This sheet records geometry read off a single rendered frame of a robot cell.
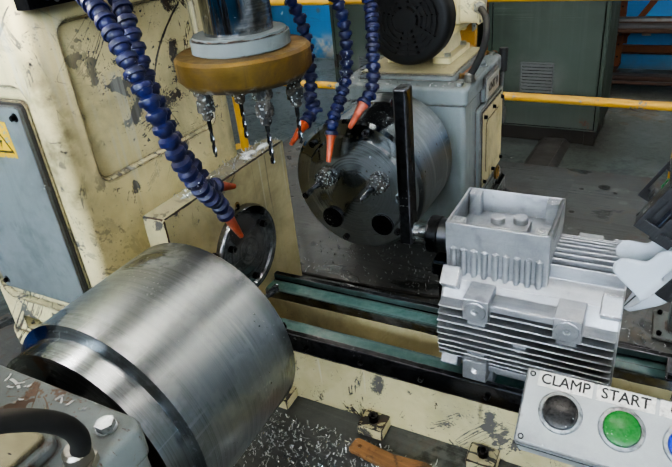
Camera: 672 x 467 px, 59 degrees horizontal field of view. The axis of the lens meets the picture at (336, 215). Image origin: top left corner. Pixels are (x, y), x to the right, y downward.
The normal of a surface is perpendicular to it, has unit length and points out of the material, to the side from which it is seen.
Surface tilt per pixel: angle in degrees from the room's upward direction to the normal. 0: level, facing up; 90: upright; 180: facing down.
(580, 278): 88
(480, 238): 90
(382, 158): 90
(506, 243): 90
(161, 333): 32
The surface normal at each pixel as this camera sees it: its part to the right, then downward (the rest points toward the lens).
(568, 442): -0.33, -0.48
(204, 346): 0.58, -0.51
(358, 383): -0.45, 0.45
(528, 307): -0.10, -0.88
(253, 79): 0.27, 0.42
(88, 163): 0.89, 0.14
